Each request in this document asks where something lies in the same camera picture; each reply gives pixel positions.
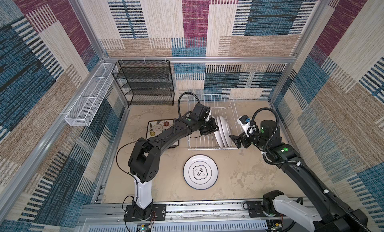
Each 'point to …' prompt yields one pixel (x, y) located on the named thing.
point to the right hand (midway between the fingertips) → (238, 131)
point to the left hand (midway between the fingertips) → (221, 127)
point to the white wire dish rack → (220, 105)
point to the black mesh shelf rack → (145, 82)
